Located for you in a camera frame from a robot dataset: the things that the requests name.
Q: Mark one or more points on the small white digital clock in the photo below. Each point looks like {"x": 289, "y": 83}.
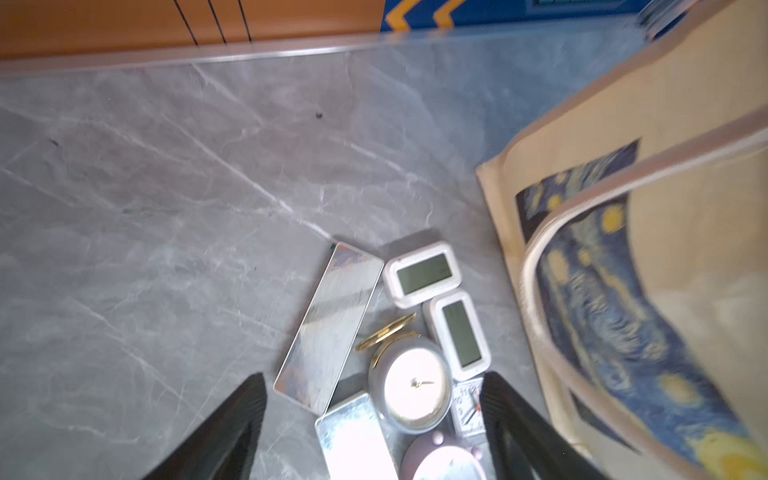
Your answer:
{"x": 454, "y": 324}

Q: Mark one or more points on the grey rectangular clock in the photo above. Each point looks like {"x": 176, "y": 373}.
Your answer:
{"x": 353, "y": 442}

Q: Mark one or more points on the cream canvas bag blue print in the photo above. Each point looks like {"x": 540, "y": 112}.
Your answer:
{"x": 633, "y": 223}

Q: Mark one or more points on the brown rectangular mirror clock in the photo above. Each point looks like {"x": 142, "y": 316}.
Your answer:
{"x": 316, "y": 358}

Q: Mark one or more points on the pink round alarm clock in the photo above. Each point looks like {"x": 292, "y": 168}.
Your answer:
{"x": 436, "y": 455}

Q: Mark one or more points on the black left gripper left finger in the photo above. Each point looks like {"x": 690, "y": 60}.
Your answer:
{"x": 225, "y": 444}

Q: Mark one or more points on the small black square clock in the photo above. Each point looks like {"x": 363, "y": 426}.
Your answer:
{"x": 466, "y": 411}

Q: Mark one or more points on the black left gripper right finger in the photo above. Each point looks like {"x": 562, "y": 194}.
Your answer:
{"x": 522, "y": 444}

